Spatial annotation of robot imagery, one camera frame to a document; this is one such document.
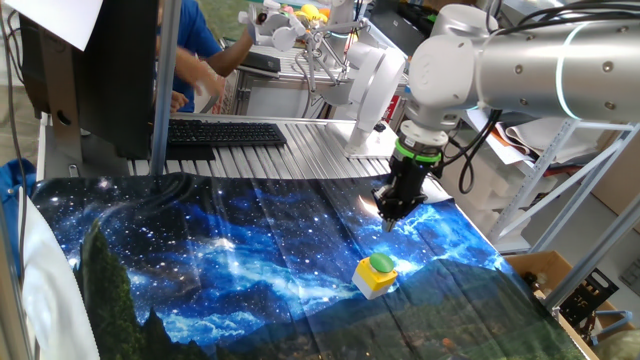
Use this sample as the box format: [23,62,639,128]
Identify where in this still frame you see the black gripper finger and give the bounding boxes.
[371,184,400,235]
[394,196,428,225]

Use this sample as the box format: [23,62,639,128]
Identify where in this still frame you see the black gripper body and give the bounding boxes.
[385,155,436,202]

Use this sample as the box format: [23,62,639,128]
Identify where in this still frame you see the yellow box green push button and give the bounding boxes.
[351,252,400,301]

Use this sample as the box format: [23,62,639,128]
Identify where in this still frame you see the white foam blocks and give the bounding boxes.
[438,144,560,236]

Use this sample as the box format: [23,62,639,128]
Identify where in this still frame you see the grey metal shelf rack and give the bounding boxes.
[487,117,640,254]

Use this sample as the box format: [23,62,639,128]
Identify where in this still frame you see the silver rod linkage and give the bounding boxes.
[293,19,366,107]

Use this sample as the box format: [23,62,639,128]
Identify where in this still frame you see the beige cloth bag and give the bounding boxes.
[503,117,602,165]

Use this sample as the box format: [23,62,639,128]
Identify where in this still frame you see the brown cardboard box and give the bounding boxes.
[504,249,637,360]

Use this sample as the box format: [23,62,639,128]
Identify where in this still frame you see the grey metal background table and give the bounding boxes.
[227,67,351,120]

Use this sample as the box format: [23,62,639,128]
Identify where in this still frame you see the starry night sky cloth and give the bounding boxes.
[29,172,589,360]

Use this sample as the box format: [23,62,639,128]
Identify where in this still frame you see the black computer keyboard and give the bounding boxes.
[166,118,289,149]

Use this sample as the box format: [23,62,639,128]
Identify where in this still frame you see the black flat box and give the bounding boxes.
[239,49,282,74]

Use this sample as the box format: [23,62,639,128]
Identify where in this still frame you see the pile of colourful toys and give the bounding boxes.
[279,2,332,24]

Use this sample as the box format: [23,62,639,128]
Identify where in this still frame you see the white handheld robot device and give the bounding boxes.
[237,0,308,53]

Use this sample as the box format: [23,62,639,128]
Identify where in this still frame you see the black mouse pad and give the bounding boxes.
[164,143,217,163]

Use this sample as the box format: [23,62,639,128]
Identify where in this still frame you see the person in blue shirt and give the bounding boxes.
[154,0,256,114]

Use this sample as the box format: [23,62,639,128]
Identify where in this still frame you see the black computer monitor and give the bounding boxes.
[18,0,160,162]

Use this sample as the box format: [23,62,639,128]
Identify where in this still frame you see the white cloth strip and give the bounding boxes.
[18,187,101,360]

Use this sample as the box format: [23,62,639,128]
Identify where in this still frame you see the blue fabric jacket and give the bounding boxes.
[0,158,39,281]

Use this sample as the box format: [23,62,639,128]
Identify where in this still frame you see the white paper sheet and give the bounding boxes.
[0,0,105,52]

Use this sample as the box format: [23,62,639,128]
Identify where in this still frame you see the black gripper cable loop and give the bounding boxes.
[438,109,504,196]

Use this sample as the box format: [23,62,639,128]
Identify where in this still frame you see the aluminium frame post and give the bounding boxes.
[543,193,640,312]
[148,0,183,177]
[0,199,34,360]

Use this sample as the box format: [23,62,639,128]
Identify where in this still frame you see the black perforated metal bracket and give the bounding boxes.
[559,268,620,327]

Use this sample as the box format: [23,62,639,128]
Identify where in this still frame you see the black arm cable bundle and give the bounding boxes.
[482,0,640,37]

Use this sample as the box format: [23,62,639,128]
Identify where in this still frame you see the blue plastic handle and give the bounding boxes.
[591,309,634,347]

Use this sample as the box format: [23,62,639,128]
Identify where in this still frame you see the thin black hanging cable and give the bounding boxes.
[0,14,29,286]

